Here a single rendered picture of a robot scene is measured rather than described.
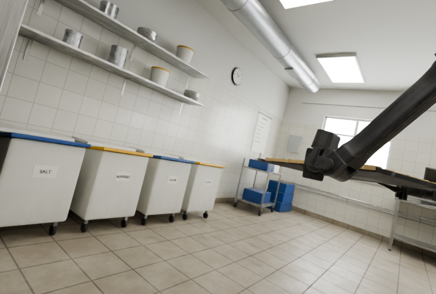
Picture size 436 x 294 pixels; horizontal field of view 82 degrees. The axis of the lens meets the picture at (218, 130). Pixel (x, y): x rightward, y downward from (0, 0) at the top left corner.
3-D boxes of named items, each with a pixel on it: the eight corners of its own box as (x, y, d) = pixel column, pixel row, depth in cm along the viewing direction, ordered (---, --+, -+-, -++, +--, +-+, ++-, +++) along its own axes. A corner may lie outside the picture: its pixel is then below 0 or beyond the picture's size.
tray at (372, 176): (451, 193, 85) (452, 188, 85) (375, 172, 69) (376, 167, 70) (316, 174, 139) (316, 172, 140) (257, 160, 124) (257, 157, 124)
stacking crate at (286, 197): (276, 196, 594) (278, 188, 596) (292, 202, 569) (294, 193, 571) (265, 197, 547) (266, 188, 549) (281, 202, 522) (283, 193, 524)
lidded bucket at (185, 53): (181, 67, 354) (185, 53, 355) (194, 67, 339) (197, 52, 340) (169, 60, 335) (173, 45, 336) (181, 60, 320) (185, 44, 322)
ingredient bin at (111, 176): (80, 237, 206) (104, 147, 212) (50, 211, 245) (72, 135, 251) (134, 230, 249) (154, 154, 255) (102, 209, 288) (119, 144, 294)
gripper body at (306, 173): (302, 177, 85) (301, 176, 79) (307, 148, 87) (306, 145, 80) (322, 181, 83) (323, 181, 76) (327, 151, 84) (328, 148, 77)
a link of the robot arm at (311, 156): (302, 166, 74) (321, 174, 71) (310, 145, 74) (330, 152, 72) (302, 167, 80) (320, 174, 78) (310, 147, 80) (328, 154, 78)
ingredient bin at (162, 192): (143, 228, 257) (161, 156, 263) (111, 208, 297) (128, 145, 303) (180, 224, 299) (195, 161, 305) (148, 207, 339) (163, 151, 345)
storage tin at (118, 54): (117, 71, 278) (122, 52, 279) (126, 71, 267) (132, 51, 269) (102, 65, 264) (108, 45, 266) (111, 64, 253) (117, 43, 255)
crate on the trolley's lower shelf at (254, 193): (252, 196, 522) (254, 187, 523) (269, 202, 503) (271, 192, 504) (241, 198, 473) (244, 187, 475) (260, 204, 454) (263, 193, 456)
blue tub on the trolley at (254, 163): (254, 167, 498) (255, 159, 500) (272, 172, 476) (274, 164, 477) (247, 166, 474) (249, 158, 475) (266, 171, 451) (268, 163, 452)
